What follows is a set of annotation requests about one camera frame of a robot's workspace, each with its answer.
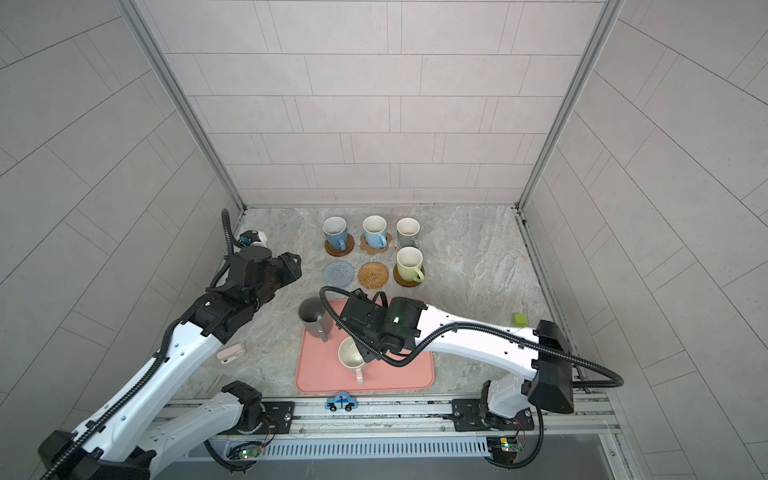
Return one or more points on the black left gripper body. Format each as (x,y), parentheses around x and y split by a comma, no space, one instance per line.
(283,273)

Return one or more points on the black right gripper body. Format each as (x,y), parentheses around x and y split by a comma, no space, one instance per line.
(374,338)

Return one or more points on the pink handled white mug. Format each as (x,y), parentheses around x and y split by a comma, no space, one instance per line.
(351,358)

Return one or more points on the tan rattan coaster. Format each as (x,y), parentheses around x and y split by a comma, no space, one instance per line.
(373,275)

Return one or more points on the green handled white mug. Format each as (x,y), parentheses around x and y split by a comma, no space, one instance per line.
(410,264)

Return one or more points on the light blue woven coaster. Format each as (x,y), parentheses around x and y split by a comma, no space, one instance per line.
(339,274)

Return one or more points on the grey metal mug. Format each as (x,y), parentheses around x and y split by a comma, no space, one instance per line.
(315,318)

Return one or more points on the blue mug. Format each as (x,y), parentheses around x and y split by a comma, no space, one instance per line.
(335,231)
(375,232)

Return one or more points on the grey handled white mug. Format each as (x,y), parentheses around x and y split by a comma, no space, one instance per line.
(408,230)

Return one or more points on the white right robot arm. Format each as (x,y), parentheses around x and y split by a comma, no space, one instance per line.
(537,373)

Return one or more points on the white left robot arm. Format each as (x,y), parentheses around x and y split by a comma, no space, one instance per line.
(118,442)

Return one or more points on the small pink stapler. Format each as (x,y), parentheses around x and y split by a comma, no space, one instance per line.
(231,353)

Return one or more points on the pink silicone tray mat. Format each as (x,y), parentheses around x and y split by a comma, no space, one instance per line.
(319,370)

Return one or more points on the blue toy car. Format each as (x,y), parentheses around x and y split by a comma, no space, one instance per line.
(341,401)

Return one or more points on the green small cube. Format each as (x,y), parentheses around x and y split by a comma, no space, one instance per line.
(519,320)

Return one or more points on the right circuit board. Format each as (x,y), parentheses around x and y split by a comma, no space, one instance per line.
(504,450)

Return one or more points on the circuit board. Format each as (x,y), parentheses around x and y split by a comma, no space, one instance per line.
(504,450)
(248,451)

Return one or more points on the left circuit board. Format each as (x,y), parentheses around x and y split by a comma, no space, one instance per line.
(248,451)

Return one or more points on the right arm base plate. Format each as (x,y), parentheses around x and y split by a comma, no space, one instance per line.
(472,414)

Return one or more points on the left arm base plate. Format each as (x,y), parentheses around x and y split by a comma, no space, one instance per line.
(272,417)

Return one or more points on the aluminium rail frame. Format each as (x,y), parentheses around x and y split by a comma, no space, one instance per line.
(412,427)

